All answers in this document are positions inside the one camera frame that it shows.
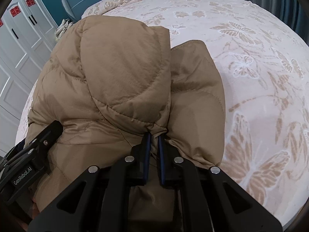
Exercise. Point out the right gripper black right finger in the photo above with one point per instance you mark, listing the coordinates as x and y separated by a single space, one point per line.
208 199

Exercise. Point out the pile of pale cloths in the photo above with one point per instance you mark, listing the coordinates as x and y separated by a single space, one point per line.
64 26

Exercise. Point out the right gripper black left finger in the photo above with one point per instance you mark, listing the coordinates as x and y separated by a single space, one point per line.
98 199

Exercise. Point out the tan quilted puffer coat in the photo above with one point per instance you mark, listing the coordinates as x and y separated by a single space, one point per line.
111 79

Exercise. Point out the white panelled wardrobe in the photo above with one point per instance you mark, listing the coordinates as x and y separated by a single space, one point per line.
27 39

